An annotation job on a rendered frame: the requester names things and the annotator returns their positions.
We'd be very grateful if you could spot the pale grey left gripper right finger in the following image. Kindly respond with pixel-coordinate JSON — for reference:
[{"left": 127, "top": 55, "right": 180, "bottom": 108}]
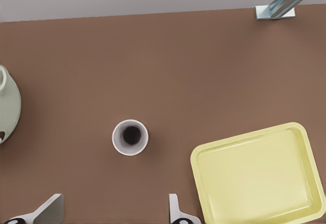
[{"left": 169, "top": 193, "right": 201, "bottom": 224}]

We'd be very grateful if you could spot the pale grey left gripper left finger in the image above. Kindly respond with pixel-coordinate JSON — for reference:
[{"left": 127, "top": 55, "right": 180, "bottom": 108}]
[{"left": 4, "top": 193, "right": 65, "bottom": 224}]

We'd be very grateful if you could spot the white IKEA cup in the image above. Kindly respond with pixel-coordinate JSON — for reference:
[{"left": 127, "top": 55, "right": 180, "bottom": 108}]
[{"left": 112, "top": 119, "right": 149, "bottom": 156}]

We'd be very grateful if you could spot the pale yellow tray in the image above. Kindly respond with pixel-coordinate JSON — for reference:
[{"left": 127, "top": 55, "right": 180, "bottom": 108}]
[{"left": 189, "top": 122, "right": 326, "bottom": 224}]

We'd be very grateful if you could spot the silver frame post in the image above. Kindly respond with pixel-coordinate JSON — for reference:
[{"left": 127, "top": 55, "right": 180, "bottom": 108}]
[{"left": 255, "top": 0, "right": 325, "bottom": 21}]

